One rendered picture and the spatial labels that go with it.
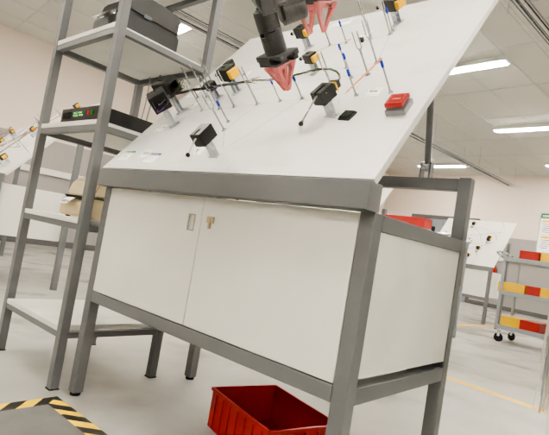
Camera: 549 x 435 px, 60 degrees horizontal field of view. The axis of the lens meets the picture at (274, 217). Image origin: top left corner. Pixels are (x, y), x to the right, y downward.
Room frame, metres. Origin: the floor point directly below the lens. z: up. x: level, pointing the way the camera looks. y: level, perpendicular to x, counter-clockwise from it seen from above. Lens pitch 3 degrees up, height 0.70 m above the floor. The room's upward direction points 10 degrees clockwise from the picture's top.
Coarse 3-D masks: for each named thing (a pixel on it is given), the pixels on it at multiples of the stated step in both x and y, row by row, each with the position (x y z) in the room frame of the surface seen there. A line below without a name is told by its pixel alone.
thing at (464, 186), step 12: (420, 168) 1.61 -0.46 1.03; (432, 168) 1.60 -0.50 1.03; (384, 180) 1.69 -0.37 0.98; (396, 180) 1.66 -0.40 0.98; (408, 180) 1.63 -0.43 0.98; (420, 180) 1.60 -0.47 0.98; (432, 180) 1.57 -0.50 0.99; (444, 180) 1.54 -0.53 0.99; (456, 180) 1.52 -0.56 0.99; (468, 180) 1.49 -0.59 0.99; (468, 192) 1.49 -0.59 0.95; (456, 204) 1.51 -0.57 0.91; (468, 204) 1.49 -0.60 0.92; (456, 216) 1.51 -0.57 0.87; (468, 216) 1.50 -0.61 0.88; (456, 228) 1.50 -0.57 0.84
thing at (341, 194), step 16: (112, 176) 1.75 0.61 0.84; (128, 176) 1.68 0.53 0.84; (144, 176) 1.61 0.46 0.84; (160, 176) 1.55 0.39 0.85; (176, 176) 1.49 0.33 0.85; (192, 176) 1.44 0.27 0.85; (208, 176) 1.39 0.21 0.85; (224, 176) 1.35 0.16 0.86; (240, 176) 1.31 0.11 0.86; (256, 176) 1.26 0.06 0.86; (272, 176) 1.23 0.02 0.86; (176, 192) 1.52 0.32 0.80; (192, 192) 1.43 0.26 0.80; (208, 192) 1.39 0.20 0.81; (224, 192) 1.34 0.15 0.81; (240, 192) 1.30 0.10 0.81; (256, 192) 1.26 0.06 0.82; (272, 192) 1.22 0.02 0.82; (288, 192) 1.19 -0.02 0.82; (304, 192) 1.15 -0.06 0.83; (320, 192) 1.12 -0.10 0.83; (336, 192) 1.09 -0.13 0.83; (352, 192) 1.06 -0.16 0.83; (368, 192) 1.04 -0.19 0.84; (336, 208) 1.13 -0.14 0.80; (352, 208) 1.06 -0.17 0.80; (368, 208) 1.04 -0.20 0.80
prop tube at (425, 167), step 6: (432, 102) 1.56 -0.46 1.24; (432, 108) 1.56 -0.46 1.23; (426, 114) 1.58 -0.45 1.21; (432, 114) 1.57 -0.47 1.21; (426, 120) 1.58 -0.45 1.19; (432, 120) 1.57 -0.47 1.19; (426, 126) 1.58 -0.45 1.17; (432, 126) 1.58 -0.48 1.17; (426, 132) 1.58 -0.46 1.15; (426, 138) 1.58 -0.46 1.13; (426, 144) 1.59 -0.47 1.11; (426, 150) 1.59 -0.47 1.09; (426, 156) 1.59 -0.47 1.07; (426, 162) 1.59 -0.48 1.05; (426, 168) 1.59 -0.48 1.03
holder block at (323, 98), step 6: (324, 84) 1.31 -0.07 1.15; (330, 84) 1.29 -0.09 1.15; (318, 90) 1.30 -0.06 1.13; (324, 90) 1.28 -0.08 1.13; (330, 90) 1.29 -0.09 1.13; (312, 96) 1.30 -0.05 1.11; (318, 96) 1.29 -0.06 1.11; (324, 96) 1.28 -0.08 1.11; (330, 96) 1.30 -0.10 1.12; (318, 102) 1.30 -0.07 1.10; (324, 102) 1.29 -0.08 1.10
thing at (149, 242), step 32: (128, 192) 1.74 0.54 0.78; (160, 192) 1.61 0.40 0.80; (128, 224) 1.71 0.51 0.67; (160, 224) 1.59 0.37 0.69; (192, 224) 1.48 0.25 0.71; (128, 256) 1.69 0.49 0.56; (160, 256) 1.57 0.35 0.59; (192, 256) 1.46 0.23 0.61; (96, 288) 1.80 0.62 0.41; (128, 288) 1.67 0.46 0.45; (160, 288) 1.55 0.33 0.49
